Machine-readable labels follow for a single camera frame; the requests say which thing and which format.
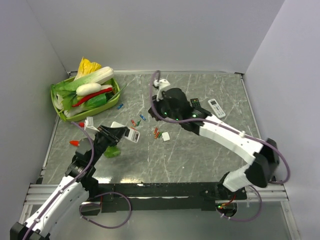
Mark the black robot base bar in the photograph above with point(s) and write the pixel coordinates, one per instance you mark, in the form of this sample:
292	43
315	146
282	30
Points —
115	197

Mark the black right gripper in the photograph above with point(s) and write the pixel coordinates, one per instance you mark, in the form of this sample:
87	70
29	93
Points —
156	105

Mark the red white remote control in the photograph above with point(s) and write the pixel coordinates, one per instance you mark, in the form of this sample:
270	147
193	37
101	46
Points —
130	133

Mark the white battery cover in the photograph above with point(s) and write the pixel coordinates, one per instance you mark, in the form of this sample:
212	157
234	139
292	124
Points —
165	136

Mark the green plastic basket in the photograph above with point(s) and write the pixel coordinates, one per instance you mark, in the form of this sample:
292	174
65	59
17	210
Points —
90	112

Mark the white air conditioner remote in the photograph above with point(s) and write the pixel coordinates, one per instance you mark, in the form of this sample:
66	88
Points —
218	111

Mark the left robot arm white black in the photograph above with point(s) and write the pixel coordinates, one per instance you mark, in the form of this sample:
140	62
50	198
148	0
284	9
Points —
76	186

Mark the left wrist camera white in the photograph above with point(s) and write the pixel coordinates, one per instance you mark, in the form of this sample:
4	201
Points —
88	125

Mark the black TV remote control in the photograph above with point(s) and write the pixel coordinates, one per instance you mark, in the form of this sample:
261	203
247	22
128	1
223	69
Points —
195	102

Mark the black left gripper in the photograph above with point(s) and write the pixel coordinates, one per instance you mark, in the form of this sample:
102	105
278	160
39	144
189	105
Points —
113	135

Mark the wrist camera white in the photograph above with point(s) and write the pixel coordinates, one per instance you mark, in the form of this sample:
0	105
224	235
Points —
88	125
161	85

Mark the green leafy vegetable toy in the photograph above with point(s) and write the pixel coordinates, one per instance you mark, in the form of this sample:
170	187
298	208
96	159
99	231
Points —
65	97

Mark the red chili pepper toy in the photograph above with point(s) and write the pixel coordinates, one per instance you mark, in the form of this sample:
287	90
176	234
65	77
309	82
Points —
92	95

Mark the white radish toy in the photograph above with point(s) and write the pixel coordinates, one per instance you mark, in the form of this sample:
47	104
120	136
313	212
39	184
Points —
87	89

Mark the aluminium frame rail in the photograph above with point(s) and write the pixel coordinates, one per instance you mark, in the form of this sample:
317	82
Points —
274	192

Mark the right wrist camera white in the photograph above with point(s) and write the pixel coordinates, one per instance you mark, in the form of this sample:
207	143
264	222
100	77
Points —
161	85

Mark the napa cabbage toy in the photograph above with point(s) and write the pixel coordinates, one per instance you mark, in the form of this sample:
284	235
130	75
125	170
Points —
92	72

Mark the pile of colourful batteries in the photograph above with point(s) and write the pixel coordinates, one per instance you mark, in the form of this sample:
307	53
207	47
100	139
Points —
156	133

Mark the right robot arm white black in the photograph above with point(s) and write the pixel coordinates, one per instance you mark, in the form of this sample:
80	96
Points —
259	155

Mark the orange carrot toy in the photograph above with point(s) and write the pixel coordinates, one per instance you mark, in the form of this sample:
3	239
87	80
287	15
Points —
111	151

